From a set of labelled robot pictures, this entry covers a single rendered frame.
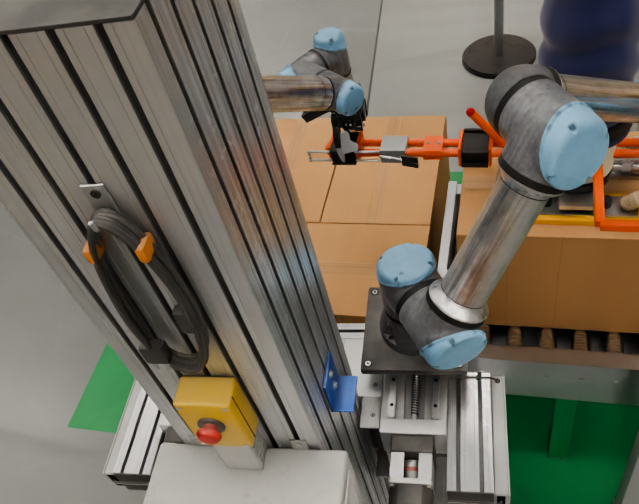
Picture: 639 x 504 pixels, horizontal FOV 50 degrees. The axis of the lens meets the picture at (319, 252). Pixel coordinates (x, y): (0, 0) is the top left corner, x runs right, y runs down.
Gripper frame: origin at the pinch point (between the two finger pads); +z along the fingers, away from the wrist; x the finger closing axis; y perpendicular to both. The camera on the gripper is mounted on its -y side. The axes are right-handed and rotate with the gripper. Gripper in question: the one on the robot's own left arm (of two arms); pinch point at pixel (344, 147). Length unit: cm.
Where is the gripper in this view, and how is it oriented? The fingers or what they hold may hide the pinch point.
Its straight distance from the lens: 189.0
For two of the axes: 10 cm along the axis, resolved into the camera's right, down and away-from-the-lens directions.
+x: 2.3, -7.6, 6.1
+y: 9.5, 0.5, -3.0
